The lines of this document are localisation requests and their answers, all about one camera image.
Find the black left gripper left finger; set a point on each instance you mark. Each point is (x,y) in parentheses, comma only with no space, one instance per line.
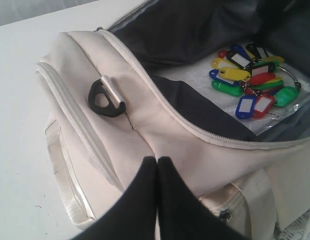
(133,216)

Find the white printed paper tag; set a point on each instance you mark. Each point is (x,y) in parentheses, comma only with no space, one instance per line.
(298,230)

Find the colourful key tag bunch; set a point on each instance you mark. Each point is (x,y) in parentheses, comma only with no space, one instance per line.
(257,78)

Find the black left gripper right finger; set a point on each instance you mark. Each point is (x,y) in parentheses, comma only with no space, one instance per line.
(181,216)

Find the cream fabric duffel bag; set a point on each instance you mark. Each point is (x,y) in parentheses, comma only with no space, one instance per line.
(108,114)

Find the clear plastic document sleeve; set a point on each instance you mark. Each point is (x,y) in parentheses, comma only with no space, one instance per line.
(188,89)

